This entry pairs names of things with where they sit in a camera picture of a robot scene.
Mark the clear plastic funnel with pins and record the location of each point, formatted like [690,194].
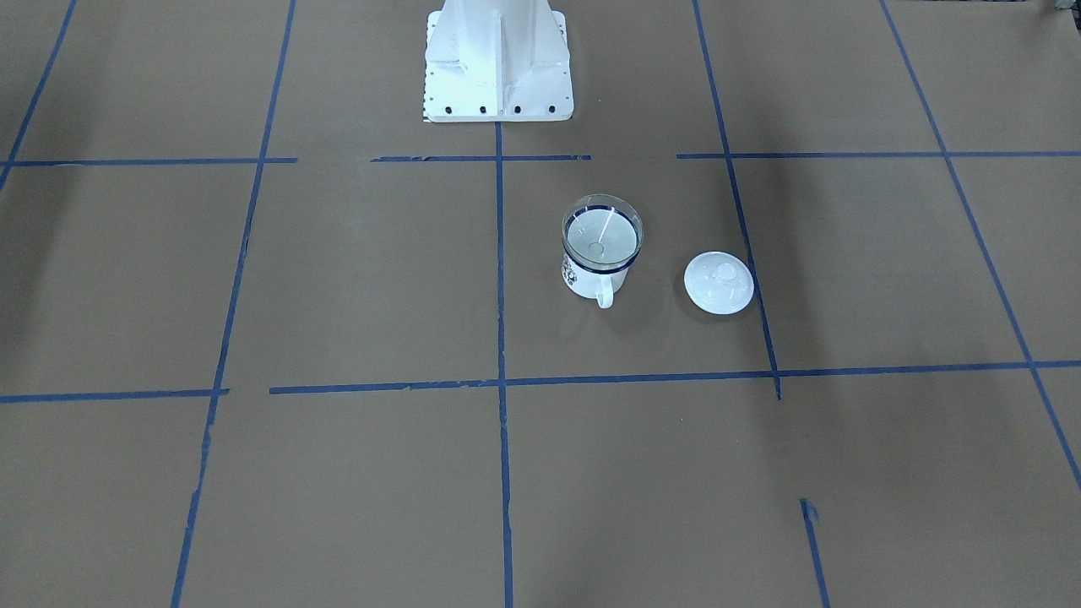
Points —
[602,233]

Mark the white enamel mug blue rim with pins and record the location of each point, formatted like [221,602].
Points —
[601,288]

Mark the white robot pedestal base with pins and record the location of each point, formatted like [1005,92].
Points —
[488,61]

